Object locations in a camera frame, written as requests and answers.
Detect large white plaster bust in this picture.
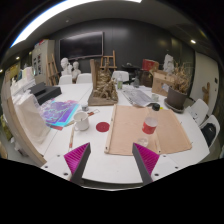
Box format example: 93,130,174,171
60,57,73,77

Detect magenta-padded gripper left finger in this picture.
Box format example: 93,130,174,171
41,142,92,186

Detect white ceramic mug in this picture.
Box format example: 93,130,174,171
72,110,90,132

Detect wooden wall figure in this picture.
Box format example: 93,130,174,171
201,82,212,105

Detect white cabinet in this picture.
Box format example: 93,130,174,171
31,39,56,84

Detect white plaster statue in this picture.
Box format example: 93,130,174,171
162,53,175,74

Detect folded newspaper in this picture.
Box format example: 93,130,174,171
121,87,158,108

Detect tall wooden easel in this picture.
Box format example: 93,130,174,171
46,53,60,86

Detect large black box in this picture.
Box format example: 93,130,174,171
34,86,63,106

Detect small black box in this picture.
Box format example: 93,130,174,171
28,82,48,97

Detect green spray bottle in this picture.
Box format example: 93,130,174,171
116,73,124,90

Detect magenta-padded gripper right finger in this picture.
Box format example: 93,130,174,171
132,142,183,186

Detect tan wooden drawing board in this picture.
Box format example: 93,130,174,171
104,103,193,156

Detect white plastic chair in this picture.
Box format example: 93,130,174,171
58,74,74,86
75,72,93,84
189,98,210,126
111,70,130,84

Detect clear bottle with red label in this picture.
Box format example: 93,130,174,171
137,103,162,148

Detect dark wall screen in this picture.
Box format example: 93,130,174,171
59,31,105,61

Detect white canvas on wooden frame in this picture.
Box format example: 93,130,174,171
1,79,51,168

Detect white plaster models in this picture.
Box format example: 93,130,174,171
9,66,36,98

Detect purple iridescent painting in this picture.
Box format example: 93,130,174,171
39,99,81,131

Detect small white plaster bust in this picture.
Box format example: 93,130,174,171
72,60,82,83

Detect red box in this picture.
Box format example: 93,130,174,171
141,58,160,73

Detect dried plant in grey pot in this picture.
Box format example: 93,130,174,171
164,63,193,114

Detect flat round red coaster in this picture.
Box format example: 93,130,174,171
95,121,111,133

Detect long ceiling light strip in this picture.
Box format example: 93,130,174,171
9,0,143,48

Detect long wooden stick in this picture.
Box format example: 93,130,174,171
68,124,76,151

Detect small wooden easel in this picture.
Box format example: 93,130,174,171
99,49,118,72

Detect brown carved wooden sculpture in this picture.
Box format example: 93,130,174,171
87,59,119,107

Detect white chair with black bag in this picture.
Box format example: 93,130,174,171
199,114,221,148

